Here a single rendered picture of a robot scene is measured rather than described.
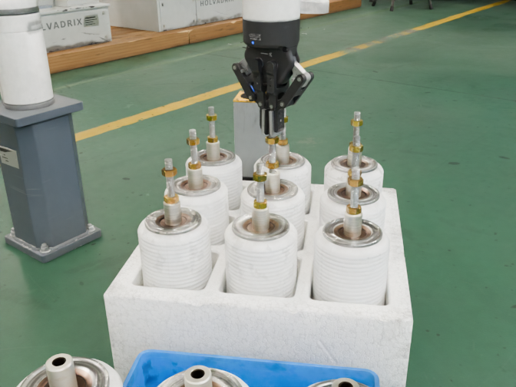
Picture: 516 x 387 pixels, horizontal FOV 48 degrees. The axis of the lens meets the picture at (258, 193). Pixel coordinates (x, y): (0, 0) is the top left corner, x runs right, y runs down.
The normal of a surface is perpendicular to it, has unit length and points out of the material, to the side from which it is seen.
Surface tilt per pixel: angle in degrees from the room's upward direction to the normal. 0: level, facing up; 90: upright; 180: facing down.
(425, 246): 0
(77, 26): 90
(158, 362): 88
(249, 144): 90
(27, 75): 90
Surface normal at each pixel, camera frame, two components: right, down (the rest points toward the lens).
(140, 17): -0.62, 0.33
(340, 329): -0.16, 0.41
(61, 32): 0.79, 0.25
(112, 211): -0.01, -0.91
